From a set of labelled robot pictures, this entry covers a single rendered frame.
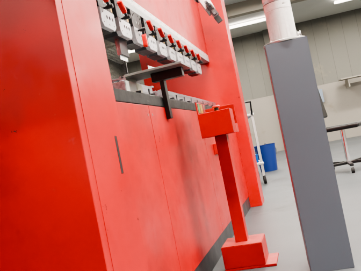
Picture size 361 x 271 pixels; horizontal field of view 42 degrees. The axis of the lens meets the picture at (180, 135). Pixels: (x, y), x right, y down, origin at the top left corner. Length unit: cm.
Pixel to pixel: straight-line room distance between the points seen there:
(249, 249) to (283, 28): 104
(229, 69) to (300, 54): 221
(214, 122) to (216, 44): 208
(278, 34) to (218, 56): 219
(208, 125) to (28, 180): 133
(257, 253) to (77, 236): 140
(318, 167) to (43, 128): 131
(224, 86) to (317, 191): 233
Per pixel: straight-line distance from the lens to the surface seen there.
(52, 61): 111
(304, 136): 210
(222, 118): 231
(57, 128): 110
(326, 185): 212
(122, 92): 167
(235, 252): 238
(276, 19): 218
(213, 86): 430
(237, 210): 241
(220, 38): 434
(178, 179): 211
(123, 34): 217
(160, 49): 272
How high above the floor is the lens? 64
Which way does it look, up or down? 1 degrees up
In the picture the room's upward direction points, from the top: 11 degrees counter-clockwise
